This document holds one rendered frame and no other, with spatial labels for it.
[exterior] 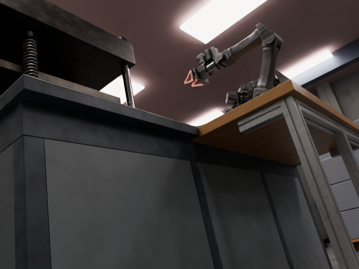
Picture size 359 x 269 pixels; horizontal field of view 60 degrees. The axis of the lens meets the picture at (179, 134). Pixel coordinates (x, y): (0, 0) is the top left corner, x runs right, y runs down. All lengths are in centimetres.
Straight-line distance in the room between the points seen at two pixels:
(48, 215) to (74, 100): 29
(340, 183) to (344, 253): 243
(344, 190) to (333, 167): 24
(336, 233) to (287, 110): 40
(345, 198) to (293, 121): 239
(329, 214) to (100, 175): 66
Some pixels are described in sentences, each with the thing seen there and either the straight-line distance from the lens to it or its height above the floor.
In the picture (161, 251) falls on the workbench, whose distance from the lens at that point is 95.
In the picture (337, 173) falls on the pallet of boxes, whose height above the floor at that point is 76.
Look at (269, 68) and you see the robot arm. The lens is 145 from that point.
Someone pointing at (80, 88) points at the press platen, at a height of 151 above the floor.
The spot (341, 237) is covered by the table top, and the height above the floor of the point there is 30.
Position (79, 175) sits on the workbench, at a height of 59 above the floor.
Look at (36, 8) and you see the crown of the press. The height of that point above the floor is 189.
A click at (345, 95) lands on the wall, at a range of 816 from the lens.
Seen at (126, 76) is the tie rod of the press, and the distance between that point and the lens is 246.
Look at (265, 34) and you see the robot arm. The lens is 150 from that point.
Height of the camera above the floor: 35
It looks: 21 degrees up
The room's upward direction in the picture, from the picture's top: 13 degrees counter-clockwise
